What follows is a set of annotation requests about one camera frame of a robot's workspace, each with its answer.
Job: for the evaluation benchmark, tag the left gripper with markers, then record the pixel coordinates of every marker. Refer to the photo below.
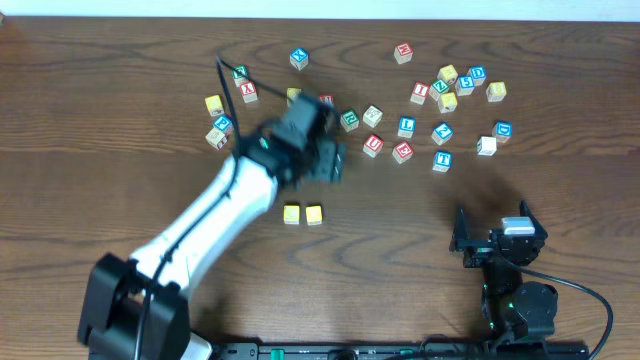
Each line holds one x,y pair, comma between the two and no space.
329,163

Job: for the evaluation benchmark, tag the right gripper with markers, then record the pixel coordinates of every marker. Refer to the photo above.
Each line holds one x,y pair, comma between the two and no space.
482,251

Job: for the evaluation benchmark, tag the green R block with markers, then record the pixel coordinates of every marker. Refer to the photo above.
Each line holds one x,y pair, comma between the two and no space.
349,120

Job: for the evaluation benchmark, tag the yellow O block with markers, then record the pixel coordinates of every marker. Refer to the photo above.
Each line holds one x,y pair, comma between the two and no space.
314,215

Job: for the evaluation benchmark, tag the yellow C block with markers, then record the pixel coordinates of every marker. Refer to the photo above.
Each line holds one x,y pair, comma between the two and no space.
291,214

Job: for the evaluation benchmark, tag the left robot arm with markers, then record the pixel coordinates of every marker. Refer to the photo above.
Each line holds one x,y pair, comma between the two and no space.
138,308

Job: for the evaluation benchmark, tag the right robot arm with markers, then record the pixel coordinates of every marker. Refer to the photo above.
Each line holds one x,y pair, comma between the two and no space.
518,312

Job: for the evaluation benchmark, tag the yellow block upper middle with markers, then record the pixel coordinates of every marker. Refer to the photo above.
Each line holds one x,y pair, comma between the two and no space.
291,95

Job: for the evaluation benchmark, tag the red U block upper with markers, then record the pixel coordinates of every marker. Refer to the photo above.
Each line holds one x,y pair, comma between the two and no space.
327,99

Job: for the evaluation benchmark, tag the red u block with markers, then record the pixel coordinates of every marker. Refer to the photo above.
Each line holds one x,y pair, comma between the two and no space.
373,145
327,99

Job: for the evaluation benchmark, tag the green N block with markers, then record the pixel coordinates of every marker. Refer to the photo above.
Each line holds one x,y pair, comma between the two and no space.
282,176

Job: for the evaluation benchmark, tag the red Y block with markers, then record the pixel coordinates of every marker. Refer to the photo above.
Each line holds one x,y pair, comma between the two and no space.
249,92

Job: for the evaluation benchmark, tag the red U block lower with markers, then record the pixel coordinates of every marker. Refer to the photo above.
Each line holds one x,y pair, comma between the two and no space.
373,145

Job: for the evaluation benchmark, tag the white picture block middle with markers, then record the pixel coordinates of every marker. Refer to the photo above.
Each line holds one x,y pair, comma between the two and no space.
372,116

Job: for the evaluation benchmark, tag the blue X block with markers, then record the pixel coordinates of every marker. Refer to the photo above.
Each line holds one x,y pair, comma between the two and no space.
299,59

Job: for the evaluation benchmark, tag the white block right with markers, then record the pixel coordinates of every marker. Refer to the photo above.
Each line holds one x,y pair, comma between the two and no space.
486,146

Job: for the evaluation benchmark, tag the blue T block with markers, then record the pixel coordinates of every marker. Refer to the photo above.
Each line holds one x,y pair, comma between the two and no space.
442,161

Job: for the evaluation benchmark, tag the blue P block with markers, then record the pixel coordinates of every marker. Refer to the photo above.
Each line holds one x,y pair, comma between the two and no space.
223,124

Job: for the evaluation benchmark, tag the green F block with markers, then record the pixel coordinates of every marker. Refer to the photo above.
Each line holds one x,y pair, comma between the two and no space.
240,75

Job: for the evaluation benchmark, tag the white red block left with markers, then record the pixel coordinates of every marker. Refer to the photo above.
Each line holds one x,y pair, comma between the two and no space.
216,138

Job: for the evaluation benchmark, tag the blue D block right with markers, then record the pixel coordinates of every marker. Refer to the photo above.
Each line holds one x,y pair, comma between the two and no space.
502,131

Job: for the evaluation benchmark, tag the blue d block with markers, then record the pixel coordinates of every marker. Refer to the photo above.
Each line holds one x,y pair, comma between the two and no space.
502,131
478,75

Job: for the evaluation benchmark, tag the yellow block far left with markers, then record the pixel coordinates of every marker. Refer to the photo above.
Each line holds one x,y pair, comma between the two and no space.
214,106

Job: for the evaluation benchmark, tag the red E block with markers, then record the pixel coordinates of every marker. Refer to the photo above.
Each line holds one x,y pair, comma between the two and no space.
402,152

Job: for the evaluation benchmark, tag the blue 2 block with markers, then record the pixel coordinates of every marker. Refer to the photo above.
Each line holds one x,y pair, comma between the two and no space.
442,133

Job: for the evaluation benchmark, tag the blue L block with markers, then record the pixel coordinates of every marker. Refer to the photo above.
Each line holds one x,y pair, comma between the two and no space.
406,127

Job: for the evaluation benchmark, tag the red I block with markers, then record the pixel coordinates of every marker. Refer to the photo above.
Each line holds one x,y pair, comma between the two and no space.
419,93

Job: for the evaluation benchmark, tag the red block top right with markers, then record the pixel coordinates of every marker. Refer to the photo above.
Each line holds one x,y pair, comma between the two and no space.
403,53

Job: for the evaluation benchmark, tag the yellow block below Z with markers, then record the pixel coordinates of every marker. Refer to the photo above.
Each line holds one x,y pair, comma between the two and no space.
447,102

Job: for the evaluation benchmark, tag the yellow 8 block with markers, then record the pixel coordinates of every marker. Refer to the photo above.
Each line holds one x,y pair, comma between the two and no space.
496,91

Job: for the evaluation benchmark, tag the blue 5 block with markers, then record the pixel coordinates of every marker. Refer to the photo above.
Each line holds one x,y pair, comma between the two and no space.
464,86

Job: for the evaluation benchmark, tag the green Z block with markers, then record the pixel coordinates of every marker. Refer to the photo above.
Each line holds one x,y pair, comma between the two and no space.
438,88

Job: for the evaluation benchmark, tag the blue D block upper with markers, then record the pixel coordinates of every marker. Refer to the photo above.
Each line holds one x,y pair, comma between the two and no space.
478,75

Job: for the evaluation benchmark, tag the yellow block upper right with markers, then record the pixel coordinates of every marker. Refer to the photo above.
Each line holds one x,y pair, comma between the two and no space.
448,74

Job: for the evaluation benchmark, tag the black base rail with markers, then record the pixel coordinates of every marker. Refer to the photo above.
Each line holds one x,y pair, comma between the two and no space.
436,349

